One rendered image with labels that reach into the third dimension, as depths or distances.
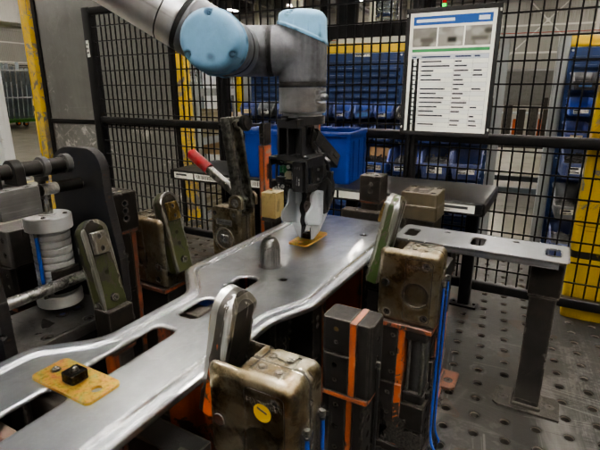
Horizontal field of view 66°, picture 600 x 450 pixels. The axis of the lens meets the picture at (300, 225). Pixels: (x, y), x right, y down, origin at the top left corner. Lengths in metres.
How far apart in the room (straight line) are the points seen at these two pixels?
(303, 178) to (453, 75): 0.64
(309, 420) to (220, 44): 0.42
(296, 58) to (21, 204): 0.41
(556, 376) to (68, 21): 3.16
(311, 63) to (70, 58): 2.81
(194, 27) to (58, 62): 2.95
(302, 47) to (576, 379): 0.84
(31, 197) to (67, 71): 2.88
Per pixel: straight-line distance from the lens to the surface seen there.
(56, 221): 0.68
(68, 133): 3.55
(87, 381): 0.50
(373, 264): 0.70
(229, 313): 0.39
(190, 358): 0.51
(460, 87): 1.26
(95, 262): 0.65
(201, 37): 0.60
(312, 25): 0.73
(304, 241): 0.80
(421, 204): 0.98
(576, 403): 1.06
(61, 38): 3.50
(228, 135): 0.86
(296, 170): 0.73
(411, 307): 0.70
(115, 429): 0.44
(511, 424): 0.96
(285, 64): 0.73
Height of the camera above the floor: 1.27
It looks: 17 degrees down
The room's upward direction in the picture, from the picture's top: straight up
